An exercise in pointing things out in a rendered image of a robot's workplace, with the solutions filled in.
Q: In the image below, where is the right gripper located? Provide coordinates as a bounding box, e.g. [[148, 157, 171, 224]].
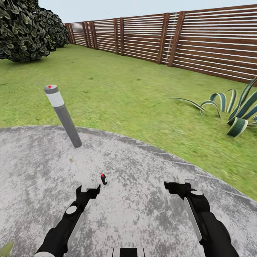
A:
[[164, 182, 191, 195]]

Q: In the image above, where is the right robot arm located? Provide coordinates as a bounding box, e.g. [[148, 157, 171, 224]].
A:
[[164, 174, 239, 257]]

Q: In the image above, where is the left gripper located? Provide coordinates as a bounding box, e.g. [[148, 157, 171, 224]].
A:
[[76, 185, 101, 203]]

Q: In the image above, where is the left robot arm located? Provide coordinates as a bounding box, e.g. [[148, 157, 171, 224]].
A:
[[34, 182, 101, 257]]

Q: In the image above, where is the insectifuge atomizer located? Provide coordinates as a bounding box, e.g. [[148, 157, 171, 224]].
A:
[[101, 175, 107, 185]]

